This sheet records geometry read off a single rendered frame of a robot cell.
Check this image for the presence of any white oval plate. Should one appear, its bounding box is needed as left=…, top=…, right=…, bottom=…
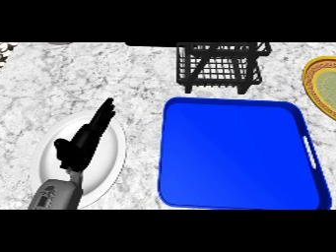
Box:
left=29, top=110, right=128, bottom=210

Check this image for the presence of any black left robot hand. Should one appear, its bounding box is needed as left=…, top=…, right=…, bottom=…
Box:
left=53, top=96, right=118, bottom=173

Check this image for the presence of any yellow patterned round plate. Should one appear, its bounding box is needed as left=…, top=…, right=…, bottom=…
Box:
left=301, top=55, right=336, bottom=128

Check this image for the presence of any blue plastic tray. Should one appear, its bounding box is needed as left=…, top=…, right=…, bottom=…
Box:
left=156, top=96, right=334, bottom=211

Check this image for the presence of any black wire tiered basket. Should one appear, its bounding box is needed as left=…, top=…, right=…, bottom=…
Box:
left=176, top=41, right=275, bottom=95

